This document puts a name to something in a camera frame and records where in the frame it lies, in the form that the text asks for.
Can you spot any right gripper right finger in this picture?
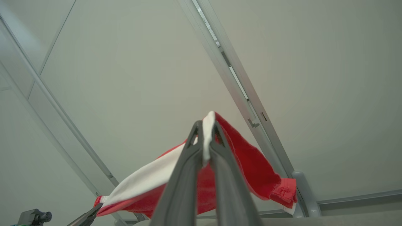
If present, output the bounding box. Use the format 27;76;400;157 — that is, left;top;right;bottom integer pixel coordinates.
209;121;263;226

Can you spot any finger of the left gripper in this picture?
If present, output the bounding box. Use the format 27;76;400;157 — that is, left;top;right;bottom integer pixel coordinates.
67;203;104;226

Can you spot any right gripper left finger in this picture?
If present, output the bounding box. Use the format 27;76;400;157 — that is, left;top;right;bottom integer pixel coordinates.
150;120;205;226

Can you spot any red white garment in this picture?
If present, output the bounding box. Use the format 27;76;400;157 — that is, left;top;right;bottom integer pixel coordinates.
94;111;298;218

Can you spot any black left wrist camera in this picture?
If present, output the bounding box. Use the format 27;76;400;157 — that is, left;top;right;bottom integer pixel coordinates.
17;209;52;226

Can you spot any grey wall partition post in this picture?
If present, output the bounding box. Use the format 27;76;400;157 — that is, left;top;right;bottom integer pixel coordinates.
0;14;149;226
176;0;321;218

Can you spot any grey baseboard rail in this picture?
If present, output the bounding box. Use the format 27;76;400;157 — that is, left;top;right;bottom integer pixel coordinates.
317;189;402;206

